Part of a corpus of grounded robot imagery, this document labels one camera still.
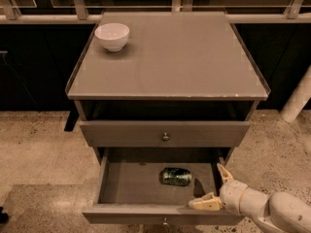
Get white ceramic bowl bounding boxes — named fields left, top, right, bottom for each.
left=95, top=23, right=130, bottom=51

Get black object at floor edge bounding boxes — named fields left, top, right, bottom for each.
left=0, top=207, right=9, bottom=223

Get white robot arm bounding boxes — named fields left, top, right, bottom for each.
left=189, top=163, right=311, bottom=233

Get green soda can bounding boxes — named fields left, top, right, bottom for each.
left=159, top=167, right=191, bottom=186

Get brass drawer knob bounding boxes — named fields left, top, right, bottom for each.
left=162, top=132, right=170, bottom=142
left=162, top=217, right=169, bottom=226

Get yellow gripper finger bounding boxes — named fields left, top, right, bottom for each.
left=217, top=163, right=234, bottom=183
left=189, top=192, right=223, bottom=211

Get brass top drawer knob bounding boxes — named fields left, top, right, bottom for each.
left=162, top=132, right=170, bottom=142

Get white cylindrical post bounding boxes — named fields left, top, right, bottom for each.
left=280, top=66, right=311, bottom=122

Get metal window railing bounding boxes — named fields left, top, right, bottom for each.
left=0, top=0, right=311, bottom=23

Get grey drawer cabinet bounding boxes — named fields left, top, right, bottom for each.
left=66, top=12, right=270, bottom=162

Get grey top drawer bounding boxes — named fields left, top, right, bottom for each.
left=80, top=120, right=250, bottom=148

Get brass middle drawer knob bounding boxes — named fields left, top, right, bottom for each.
left=162, top=217, right=169, bottom=226

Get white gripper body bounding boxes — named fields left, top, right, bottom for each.
left=220, top=180, right=248, bottom=216

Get open grey middle drawer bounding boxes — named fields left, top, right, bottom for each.
left=83, top=156, right=242, bottom=225

